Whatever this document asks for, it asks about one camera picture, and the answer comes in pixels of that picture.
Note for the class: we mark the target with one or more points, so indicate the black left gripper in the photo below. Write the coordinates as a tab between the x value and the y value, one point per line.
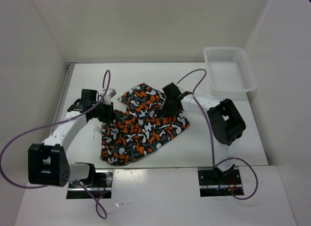
110	116

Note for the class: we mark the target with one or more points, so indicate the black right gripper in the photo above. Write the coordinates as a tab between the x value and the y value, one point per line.
165	109

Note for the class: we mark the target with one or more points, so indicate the orange grey camouflage shorts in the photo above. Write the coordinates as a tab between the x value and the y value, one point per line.
141	129

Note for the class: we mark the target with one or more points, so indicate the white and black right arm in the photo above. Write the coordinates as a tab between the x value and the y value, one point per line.
224	122

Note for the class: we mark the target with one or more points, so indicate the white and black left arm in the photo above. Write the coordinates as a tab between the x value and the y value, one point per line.
47	161

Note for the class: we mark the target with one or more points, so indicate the white perforated plastic basket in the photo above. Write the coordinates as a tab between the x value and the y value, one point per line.
229	70

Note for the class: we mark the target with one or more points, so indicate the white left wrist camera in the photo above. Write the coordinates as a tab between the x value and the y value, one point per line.
109	94

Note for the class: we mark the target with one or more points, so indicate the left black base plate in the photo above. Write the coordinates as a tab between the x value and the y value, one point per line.
99	187

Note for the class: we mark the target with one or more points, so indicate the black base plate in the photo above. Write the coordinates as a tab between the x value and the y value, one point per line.
212	185
99	187

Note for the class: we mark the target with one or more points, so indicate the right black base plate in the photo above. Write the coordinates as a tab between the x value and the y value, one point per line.
212	185

